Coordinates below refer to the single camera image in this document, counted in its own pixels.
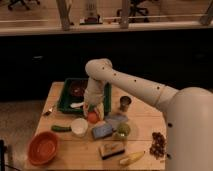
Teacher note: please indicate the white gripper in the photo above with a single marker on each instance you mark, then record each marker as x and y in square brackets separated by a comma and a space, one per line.
[94, 95]

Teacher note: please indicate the red apple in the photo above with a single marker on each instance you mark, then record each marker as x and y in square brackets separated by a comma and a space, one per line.
[92, 117]

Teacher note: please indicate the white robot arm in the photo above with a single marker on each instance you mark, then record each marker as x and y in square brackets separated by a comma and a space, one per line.
[188, 113]

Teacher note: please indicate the white paper cup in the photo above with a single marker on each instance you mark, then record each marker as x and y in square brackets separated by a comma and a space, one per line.
[79, 127]

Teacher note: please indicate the green cup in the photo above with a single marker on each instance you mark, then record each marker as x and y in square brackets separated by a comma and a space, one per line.
[123, 130]

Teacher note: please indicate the white knife in tray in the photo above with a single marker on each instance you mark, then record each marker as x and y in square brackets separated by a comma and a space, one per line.
[76, 105]

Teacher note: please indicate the green plastic tray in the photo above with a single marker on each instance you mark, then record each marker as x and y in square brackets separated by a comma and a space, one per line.
[66, 98]

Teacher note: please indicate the dark red bowl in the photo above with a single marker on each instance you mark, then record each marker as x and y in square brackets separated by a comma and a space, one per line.
[77, 88]

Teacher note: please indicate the grey cloth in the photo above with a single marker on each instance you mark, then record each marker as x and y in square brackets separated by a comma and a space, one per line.
[115, 120]

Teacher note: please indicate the blue sponge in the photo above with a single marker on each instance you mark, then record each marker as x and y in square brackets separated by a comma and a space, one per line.
[102, 131]

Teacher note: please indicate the metal spoon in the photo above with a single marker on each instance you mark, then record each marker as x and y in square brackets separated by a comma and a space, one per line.
[49, 111]

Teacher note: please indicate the green cucumber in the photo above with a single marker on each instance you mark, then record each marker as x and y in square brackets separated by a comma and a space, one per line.
[56, 128]

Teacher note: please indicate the wooden brush block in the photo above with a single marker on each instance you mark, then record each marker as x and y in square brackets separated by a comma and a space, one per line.
[111, 149]

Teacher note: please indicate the yellow corn cob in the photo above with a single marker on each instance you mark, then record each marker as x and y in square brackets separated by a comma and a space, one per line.
[131, 158]

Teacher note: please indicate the orange bowl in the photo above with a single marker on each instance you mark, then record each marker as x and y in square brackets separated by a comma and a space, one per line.
[42, 148]

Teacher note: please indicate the brown grape bunch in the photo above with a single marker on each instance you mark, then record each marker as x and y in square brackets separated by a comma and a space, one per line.
[157, 148]

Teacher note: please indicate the white bottle on ledge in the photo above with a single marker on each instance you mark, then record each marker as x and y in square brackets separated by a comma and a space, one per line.
[91, 15]

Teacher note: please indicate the black office chair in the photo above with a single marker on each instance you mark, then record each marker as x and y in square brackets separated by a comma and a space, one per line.
[136, 9]
[23, 3]

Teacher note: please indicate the black office chair left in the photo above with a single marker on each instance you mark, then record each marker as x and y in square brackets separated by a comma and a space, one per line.
[23, 3]

